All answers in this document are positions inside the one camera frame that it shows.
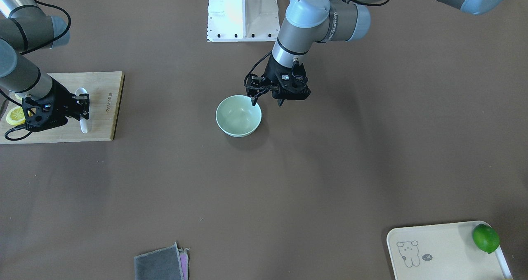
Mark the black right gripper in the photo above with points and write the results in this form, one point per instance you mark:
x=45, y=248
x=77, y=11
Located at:
x=61, y=97

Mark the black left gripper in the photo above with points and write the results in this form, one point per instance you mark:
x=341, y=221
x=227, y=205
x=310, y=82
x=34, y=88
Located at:
x=271, y=74

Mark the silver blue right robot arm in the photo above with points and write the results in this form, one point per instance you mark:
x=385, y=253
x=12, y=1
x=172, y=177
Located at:
x=26, y=28

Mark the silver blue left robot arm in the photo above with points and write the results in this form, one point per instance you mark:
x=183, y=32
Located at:
x=320, y=21

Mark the light green bowl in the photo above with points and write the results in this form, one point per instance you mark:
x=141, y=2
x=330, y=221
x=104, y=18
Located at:
x=237, y=116

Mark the lemon slice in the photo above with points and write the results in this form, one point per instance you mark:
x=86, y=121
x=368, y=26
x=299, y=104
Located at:
x=15, y=116

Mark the grey folded cloth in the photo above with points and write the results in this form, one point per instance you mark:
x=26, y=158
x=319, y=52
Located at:
x=170, y=263

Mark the cream plastic tray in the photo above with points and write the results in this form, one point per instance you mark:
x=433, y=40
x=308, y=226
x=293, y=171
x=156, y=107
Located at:
x=443, y=252

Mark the green lime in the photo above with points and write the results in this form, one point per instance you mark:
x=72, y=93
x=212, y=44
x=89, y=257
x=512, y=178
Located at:
x=485, y=238

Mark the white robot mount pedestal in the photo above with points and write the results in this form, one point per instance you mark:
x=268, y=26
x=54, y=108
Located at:
x=242, y=21

